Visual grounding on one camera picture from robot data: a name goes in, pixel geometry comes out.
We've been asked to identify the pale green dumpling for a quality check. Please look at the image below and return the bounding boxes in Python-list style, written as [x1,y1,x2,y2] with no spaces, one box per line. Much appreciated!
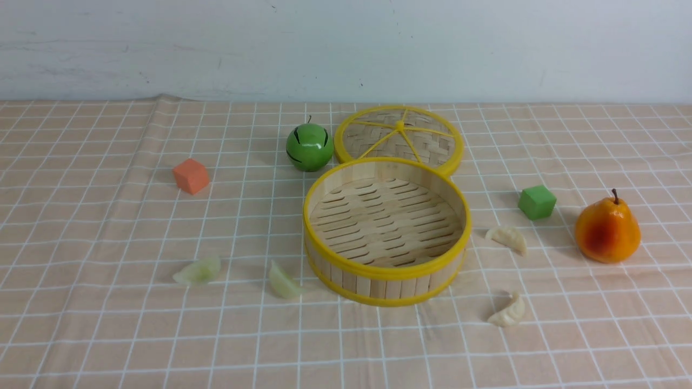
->
[172,256,222,286]
[268,260,306,299]

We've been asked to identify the white dumpling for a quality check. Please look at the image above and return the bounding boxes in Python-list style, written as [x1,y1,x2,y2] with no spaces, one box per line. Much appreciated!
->
[484,225,527,256]
[487,291,525,327]

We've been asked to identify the bamboo steamer tray yellow rim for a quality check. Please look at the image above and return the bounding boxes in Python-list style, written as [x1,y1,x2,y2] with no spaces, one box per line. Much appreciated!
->
[302,157,472,307]

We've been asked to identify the bamboo steamer lid yellow rim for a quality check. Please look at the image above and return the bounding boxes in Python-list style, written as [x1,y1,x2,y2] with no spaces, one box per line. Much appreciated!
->
[334,105,464,176]

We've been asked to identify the green toy apple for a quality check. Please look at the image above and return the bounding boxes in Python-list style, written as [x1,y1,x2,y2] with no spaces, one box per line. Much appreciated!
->
[285,116,334,172]

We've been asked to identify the orange foam cube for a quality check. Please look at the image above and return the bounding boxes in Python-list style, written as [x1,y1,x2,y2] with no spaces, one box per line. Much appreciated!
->
[171,158,210,196]

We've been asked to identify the green foam cube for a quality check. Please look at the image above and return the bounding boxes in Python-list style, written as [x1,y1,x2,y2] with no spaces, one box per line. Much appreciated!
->
[517,185,557,220]

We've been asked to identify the orange yellow toy pear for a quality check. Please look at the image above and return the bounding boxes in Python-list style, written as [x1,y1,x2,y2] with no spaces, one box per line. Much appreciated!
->
[574,188,642,264]

